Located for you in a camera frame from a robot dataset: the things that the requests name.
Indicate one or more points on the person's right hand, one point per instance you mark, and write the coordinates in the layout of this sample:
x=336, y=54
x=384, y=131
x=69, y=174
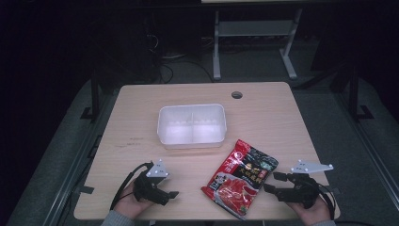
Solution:
x=310, y=213

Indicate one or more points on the person's left hand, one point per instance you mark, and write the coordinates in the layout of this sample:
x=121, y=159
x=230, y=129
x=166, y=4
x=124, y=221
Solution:
x=128, y=204

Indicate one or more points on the red and black food packet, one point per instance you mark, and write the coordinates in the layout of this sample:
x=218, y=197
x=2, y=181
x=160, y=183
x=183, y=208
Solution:
x=241, y=182

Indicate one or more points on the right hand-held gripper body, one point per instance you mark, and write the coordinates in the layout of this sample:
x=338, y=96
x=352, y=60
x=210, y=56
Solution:
x=301, y=188

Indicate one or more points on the black table edge bracket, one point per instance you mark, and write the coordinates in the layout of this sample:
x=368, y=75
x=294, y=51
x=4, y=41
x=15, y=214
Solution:
x=84, y=189

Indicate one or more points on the white plastic divided container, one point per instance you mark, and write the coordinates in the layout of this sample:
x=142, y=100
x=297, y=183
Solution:
x=175, y=132

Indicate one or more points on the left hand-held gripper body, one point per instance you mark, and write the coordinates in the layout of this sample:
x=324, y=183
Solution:
x=147, y=186

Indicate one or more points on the white metal desk frame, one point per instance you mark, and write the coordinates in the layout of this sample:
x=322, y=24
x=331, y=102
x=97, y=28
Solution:
x=255, y=28

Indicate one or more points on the black metal stand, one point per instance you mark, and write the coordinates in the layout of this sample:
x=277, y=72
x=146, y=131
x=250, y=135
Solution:
x=354, y=94
x=95, y=94

